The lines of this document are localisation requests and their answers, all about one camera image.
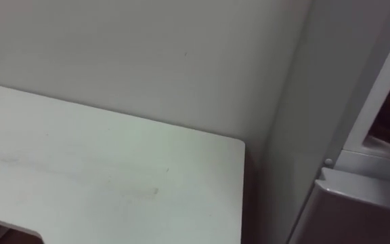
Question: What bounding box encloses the white desk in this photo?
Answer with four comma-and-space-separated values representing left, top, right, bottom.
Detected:
0, 83, 246, 244

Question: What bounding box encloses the grey fridge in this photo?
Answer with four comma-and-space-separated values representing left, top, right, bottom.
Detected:
261, 0, 390, 244

